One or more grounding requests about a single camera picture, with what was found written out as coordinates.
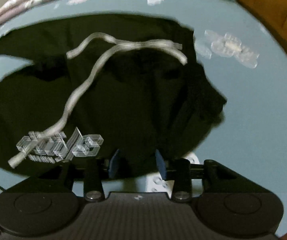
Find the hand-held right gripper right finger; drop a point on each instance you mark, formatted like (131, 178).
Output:
(159, 165)

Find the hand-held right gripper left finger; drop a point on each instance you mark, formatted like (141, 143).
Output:
(114, 163)

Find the blue floral bed sheet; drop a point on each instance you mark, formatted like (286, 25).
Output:
(253, 130)

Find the wooden headboard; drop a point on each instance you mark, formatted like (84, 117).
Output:
(273, 7)

